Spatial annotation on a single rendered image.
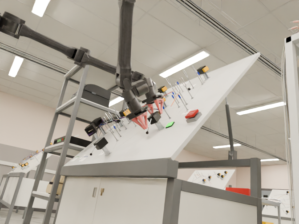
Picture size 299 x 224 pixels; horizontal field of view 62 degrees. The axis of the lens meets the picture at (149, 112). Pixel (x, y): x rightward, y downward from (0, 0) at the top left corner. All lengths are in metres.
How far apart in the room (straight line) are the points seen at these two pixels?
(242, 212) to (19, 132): 7.99
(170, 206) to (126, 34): 0.72
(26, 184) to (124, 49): 3.45
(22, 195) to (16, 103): 5.03
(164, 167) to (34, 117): 8.11
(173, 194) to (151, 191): 0.13
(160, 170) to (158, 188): 0.09
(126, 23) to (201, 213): 0.84
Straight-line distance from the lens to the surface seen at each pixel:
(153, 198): 1.02
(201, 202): 1.06
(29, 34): 1.49
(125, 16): 1.13
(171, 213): 0.94
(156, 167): 0.97
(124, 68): 1.12
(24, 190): 4.30
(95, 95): 2.31
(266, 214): 8.31
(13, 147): 8.67
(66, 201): 1.84
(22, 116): 8.85
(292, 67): 1.15
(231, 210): 1.21
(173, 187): 0.94
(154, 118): 1.24
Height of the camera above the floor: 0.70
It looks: 20 degrees up
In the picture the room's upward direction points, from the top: 9 degrees clockwise
